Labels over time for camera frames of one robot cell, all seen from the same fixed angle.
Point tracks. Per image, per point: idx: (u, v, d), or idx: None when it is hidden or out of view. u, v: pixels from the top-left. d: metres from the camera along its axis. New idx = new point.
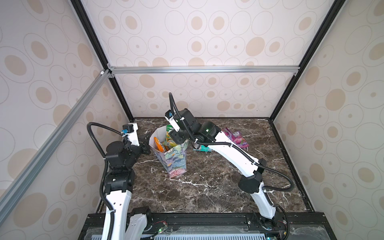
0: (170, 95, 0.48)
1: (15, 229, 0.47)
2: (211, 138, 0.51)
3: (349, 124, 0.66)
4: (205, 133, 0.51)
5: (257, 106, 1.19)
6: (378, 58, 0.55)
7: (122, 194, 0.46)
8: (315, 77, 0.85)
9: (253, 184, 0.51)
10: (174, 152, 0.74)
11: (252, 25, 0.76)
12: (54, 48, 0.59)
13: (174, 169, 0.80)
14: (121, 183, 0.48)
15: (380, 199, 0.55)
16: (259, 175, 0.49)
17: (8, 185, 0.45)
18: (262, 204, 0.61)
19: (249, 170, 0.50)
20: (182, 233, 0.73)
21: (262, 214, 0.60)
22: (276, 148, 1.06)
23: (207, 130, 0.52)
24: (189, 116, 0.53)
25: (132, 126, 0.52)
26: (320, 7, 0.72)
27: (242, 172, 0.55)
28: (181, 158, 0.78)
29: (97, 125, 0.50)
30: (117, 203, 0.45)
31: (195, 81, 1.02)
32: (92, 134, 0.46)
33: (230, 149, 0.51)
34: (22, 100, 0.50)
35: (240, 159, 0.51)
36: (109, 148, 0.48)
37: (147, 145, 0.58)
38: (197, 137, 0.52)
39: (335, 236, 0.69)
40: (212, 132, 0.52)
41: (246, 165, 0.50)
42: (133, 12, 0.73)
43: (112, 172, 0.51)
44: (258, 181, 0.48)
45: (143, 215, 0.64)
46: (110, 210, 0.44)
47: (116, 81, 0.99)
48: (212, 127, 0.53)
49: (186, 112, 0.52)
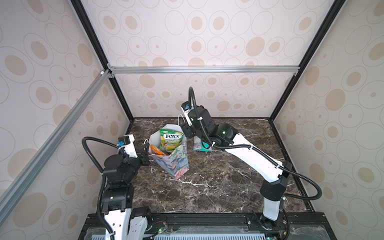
0: (191, 90, 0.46)
1: (15, 230, 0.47)
2: (228, 141, 0.47)
3: (349, 124, 0.66)
4: (221, 136, 0.48)
5: (257, 106, 1.19)
6: (378, 58, 0.55)
7: (121, 214, 0.44)
8: (315, 77, 0.85)
9: (279, 190, 0.45)
10: (178, 153, 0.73)
11: (252, 25, 0.77)
12: (54, 48, 0.59)
13: (179, 170, 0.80)
14: (120, 199, 0.46)
15: (380, 200, 0.55)
16: (284, 180, 0.44)
17: (8, 185, 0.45)
18: (273, 207, 0.58)
19: (273, 175, 0.45)
20: (182, 233, 0.73)
21: (265, 215, 0.66)
22: (276, 148, 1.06)
23: (224, 132, 0.49)
24: (206, 115, 0.48)
25: (128, 138, 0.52)
26: (320, 7, 0.72)
27: (265, 178, 0.48)
28: (183, 157, 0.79)
29: (92, 139, 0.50)
30: (116, 223, 0.43)
31: (195, 81, 1.02)
32: (88, 149, 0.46)
33: (250, 152, 0.47)
34: (22, 100, 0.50)
35: (262, 163, 0.46)
36: (107, 162, 0.46)
37: (146, 156, 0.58)
38: (214, 140, 0.49)
39: (335, 236, 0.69)
40: (228, 134, 0.49)
41: (269, 168, 0.46)
42: (133, 12, 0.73)
43: (110, 187, 0.50)
44: (283, 186, 0.43)
45: (143, 219, 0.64)
46: (110, 233, 0.42)
47: (116, 81, 0.99)
48: (229, 129, 0.50)
49: (204, 112, 0.48)
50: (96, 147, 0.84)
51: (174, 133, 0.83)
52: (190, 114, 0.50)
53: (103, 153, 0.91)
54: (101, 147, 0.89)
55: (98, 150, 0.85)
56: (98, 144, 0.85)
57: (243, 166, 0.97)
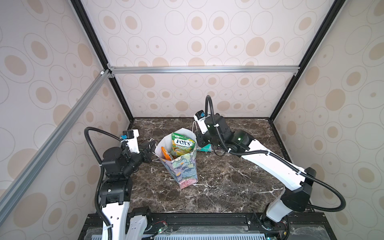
0: (209, 98, 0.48)
1: (15, 230, 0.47)
2: (244, 147, 0.48)
3: (349, 124, 0.66)
4: (237, 142, 0.49)
5: (258, 106, 1.19)
6: (378, 58, 0.55)
7: (119, 207, 0.43)
8: (315, 77, 0.85)
9: (301, 198, 0.42)
10: (183, 161, 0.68)
11: (252, 25, 0.77)
12: (54, 48, 0.59)
13: (185, 179, 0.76)
14: (118, 192, 0.45)
15: (380, 199, 0.55)
16: (307, 187, 0.42)
17: (8, 185, 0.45)
18: (283, 212, 0.57)
19: (295, 181, 0.43)
20: (182, 233, 0.73)
21: (268, 214, 0.65)
22: (276, 148, 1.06)
23: (239, 138, 0.50)
24: (223, 123, 0.49)
25: (131, 132, 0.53)
26: (320, 7, 0.72)
27: (287, 186, 0.46)
28: (191, 167, 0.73)
29: (96, 130, 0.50)
30: (114, 216, 0.42)
31: (195, 81, 1.02)
32: (89, 140, 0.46)
33: (267, 158, 0.46)
34: (22, 100, 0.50)
35: (281, 168, 0.45)
36: (106, 153, 0.46)
37: (148, 153, 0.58)
38: (230, 146, 0.50)
39: (335, 236, 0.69)
40: (244, 140, 0.49)
41: (289, 174, 0.44)
42: (133, 12, 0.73)
43: (108, 180, 0.48)
44: (308, 194, 0.41)
45: (143, 217, 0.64)
46: (107, 226, 0.41)
47: (116, 81, 0.99)
48: (245, 135, 0.51)
49: (220, 119, 0.50)
50: (96, 146, 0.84)
51: (186, 139, 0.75)
52: (207, 121, 0.52)
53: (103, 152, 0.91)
54: (101, 147, 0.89)
55: (98, 149, 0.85)
56: (98, 144, 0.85)
57: (243, 166, 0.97)
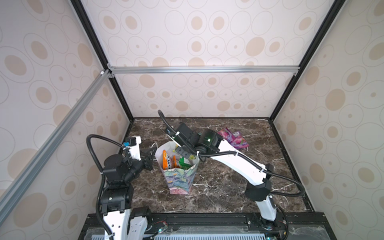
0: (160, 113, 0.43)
1: (15, 230, 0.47)
2: (214, 148, 0.46)
3: (350, 124, 0.65)
4: (207, 143, 0.46)
5: (257, 106, 1.19)
6: (378, 58, 0.55)
7: (120, 215, 0.44)
8: (314, 77, 0.85)
9: (263, 192, 0.47)
10: (176, 173, 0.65)
11: (252, 25, 0.76)
12: (54, 48, 0.59)
13: (176, 188, 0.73)
14: (120, 200, 0.45)
15: (380, 199, 0.55)
16: (268, 183, 0.46)
17: (8, 185, 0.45)
18: (266, 207, 0.59)
19: (257, 178, 0.47)
20: (182, 233, 0.73)
21: (263, 216, 0.65)
22: (275, 148, 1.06)
23: (209, 139, 0.47)
24: (185, 128, 0.49)
25: (134, 139, 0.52)
26: (320, 7, 0.72)
27: (250, 181, 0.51)
28: (183, 181, 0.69)
29: (97, 137, 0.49)
30: (115, 225, 0.43)
31: (195, 81, 1.02)
32: (91, 147, 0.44)
33: (235, 158, 0.47)
34: (22, 100, 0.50)
35: (247, 168, 0.47)
36: (107, 160, 0.46)
37: (150, 161, 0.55)
38: (199, 149, 0.47)
39: (335, 236, 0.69)
40: (214, 141, 0.47)
41: (254, 173, 0.47)
42: (133, 12, 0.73)
43: (110, 187, 0.49)
44: (268, 189, 0.45)
45: (143, 219, 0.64)
46: (109, 234, 0.42)
47: (116, 81, 0.99)
48: (213, 135, 0.48)
49: (180, 125, 0.49)
50: (96, 146, 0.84)
51: None
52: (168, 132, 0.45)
53: (104, 153, 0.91)
54: (101, 147, 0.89)
55: (98, 150, 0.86)
56: (98, 144, 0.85)
57: None
